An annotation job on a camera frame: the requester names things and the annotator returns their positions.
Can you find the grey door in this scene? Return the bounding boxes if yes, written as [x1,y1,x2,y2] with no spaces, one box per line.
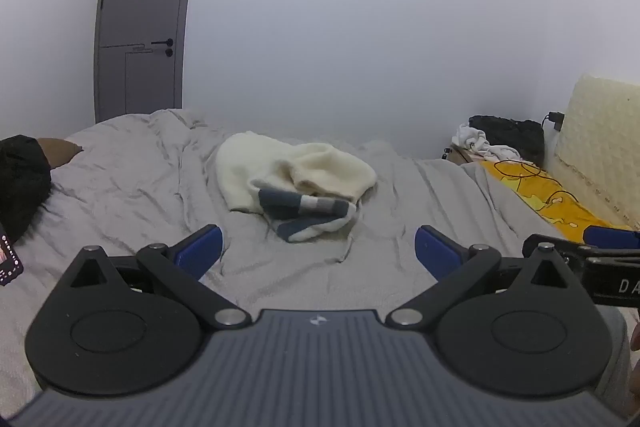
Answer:
[93,0,189,121]

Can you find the person's right hand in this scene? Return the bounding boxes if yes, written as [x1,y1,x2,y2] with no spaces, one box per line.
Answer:
[630,323,640,351]

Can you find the smartphone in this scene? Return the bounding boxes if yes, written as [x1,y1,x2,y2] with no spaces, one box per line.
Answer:
[0,225,24,286]

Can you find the yellow cloth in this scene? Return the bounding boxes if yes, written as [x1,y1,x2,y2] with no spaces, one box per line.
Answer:
[480,160,630,243]

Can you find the cardboard box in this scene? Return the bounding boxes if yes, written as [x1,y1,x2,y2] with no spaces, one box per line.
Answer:
[442,144,474,166]

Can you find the black door handle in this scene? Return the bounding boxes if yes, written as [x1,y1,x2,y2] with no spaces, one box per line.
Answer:
[150,38,174,57]

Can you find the white crumpled cloth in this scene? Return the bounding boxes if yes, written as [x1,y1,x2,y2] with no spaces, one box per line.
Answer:
[451,124,522,162]

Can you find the grey bed cover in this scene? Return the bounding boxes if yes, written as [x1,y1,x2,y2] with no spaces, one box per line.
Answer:
[0,107,637,417]

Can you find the cream sweater with blue stripes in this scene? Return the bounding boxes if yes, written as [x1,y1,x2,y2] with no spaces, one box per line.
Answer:
[216,132,376,243]

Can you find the black wall charger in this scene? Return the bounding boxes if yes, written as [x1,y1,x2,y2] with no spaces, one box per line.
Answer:
[547,112,565,132]

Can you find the cream foam pillow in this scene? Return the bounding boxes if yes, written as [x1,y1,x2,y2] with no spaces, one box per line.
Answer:
[548,76,639,231]

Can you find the black garment pile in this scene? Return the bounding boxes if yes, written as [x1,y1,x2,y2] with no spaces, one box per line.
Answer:
[469,115,546,167]

